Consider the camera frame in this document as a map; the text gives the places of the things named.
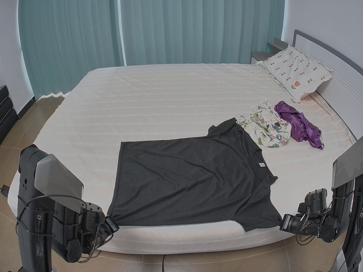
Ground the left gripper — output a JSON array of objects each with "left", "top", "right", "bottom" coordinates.
[{"left": 96, "top": 215, "right": 120, "bottom": 245}]

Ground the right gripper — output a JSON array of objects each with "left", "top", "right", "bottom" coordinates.
[{"left": 279, "top": 214, "right": 307, "bottom": 235}]

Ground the black T-shirt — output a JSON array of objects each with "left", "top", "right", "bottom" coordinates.
[{"left": 107, "top": 117, "right": 283, "bottom": 232}]

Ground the bed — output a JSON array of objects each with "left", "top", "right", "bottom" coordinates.
[{"left": 6, "top": 29, "right": 363, "bottom": 255}]

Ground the white printed garment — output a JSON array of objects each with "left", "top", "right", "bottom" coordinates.
[{"left": 237, "top": 99, "right": 291, "bottom": 148}]

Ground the purple garment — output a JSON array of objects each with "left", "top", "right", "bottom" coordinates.
[{"left": 274, "top": 100, "right": 324, "bottom": 150}]

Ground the white printed pillow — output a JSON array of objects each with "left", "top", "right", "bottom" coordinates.
[{"left": 256, "top": 43, "right": 333, "bottom": 103}]

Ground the grey bedside table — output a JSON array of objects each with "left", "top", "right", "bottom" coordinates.
[{"left": 251, "top": 37, "right": 290, "bottom": 65}]

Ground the blue-green curtain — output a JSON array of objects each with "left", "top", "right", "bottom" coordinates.
[
  {"left": 119, "top": 0, "right": 287, "bottom": 66},
  {"left": 18, "top": 0, "right": 126, "bottom": 100}
]

